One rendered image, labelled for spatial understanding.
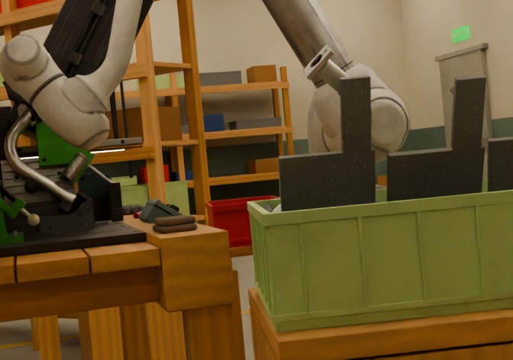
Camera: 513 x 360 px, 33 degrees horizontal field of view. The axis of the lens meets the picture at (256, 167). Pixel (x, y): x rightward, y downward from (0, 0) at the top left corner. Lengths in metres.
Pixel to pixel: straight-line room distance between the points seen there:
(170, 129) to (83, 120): 3.42
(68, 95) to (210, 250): 0.47
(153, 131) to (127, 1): 3.03
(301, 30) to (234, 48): 10.04
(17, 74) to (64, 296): 0.49
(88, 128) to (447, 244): 0.93
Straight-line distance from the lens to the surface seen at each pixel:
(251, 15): 12.07
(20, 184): 2.34
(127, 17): 2.02
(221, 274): 1.78
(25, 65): 1.94
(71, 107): 1.94
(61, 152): 2.35
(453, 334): 1.26
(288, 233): 1.25
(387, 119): 1.85
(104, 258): 1.75
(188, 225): 1.86
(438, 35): 11.92
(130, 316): 3.19
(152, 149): 4.99
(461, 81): 1.33
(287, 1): 1.91
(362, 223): 1.26
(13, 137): 2.33
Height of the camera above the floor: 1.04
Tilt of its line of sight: 1 degrees down
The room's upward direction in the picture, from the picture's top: 5 degrees counter-clockwise
